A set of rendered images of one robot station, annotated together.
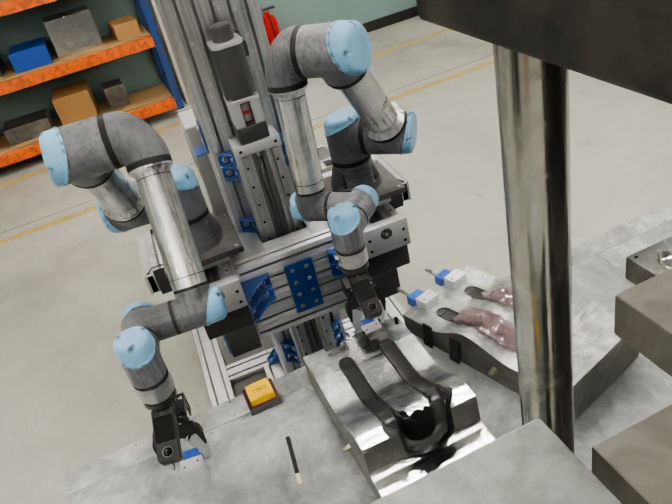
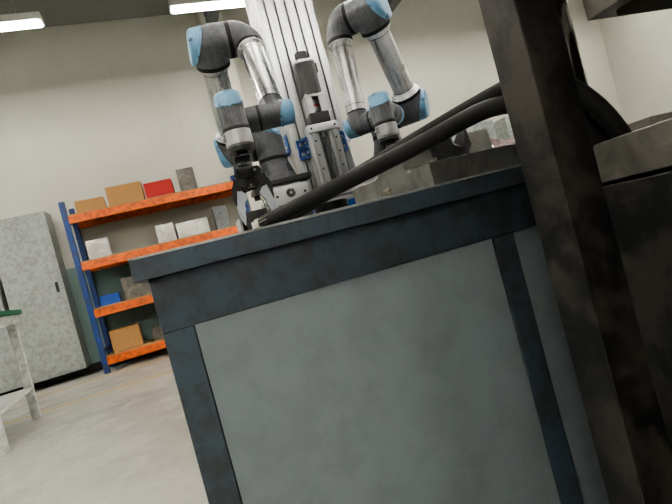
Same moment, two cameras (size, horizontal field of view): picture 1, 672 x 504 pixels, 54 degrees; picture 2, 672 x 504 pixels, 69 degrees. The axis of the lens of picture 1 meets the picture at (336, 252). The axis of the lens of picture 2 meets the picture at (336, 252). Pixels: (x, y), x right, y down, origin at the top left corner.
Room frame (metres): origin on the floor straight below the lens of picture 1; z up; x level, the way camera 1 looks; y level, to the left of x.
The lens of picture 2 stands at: (-0.30, 0.29, 0.74)
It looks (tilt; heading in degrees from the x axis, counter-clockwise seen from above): 1 degrees down; 358
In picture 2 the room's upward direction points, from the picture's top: 15 degrees counter-clockwise
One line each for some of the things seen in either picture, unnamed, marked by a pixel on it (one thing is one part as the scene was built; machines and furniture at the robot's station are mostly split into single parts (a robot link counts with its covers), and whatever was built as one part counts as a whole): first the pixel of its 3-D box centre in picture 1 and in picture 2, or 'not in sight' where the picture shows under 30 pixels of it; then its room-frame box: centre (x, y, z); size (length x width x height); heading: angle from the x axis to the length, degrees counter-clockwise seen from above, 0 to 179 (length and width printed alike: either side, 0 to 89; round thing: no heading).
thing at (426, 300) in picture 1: (415, 297); not in sight; (1.40, -0.18, 0.86); 0.13 x 0.05 x 0.05; 32
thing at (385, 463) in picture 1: (397, 406); (426, 172); (1.03, -0.05, 0.87); 0.50 x 0.26 x 0.14; 15
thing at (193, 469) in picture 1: (193, 455); not in sight; (1.07, 0.43, 0.83); 0.13 x 0.05 x 0.05; 7
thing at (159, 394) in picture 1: (153, 386); (237, 140); (1.04, 0.43, 1.08); 0.08 x 0.08 x 0.05
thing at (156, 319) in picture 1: (148, 326); (239, 122); (1.14, 0.42, 1.16); 0.11 x 0.11 x 0.08; 8
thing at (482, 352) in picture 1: (512, 325); not in sight; (1.20, -0.37, 0.86); 0.50 x 0.26 x 0.11; 32
